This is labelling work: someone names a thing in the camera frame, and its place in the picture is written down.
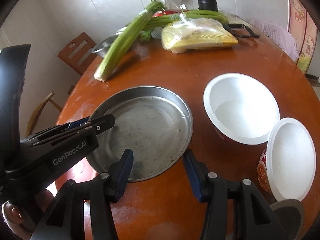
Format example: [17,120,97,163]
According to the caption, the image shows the black folding stand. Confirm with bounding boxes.
[223,24,260,38]

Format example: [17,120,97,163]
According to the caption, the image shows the steel mixing bowl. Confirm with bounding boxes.
[270,199,305,240]

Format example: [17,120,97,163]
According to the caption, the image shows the celery bunch front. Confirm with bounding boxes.
[94,1,165,82]

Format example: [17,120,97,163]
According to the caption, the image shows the curved light wooden chair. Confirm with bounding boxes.
[25,91,62,137]

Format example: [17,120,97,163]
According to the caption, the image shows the pink cartoon door curtain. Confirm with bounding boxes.
[288,0,318,74]

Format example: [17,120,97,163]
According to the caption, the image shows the celery bunch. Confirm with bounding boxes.
[143,10,229,31]
[94,1,165,82]

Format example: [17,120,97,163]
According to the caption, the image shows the bagged yellow noodles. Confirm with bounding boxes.
[161,18,238,54]

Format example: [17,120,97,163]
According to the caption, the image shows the brown slatted wooden chair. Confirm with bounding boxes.
[58,33,97,76]

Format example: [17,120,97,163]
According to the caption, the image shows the person left hand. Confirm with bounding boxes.
[2,190,54,239]

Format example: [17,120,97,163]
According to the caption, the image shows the celery bunch rear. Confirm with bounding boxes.
[143,10,229,31]

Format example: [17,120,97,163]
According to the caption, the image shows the steel bowl at rear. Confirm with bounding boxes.
[92,27,126,59]

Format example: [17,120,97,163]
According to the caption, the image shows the pink cloth on chair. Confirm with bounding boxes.
[250,19,299,62]

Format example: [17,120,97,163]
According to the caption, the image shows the steel round pan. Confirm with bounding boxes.
[87,86,193,182]

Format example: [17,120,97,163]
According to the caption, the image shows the red paper bowl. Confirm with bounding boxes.
[257,118,316,202]
[203,73,280,145]

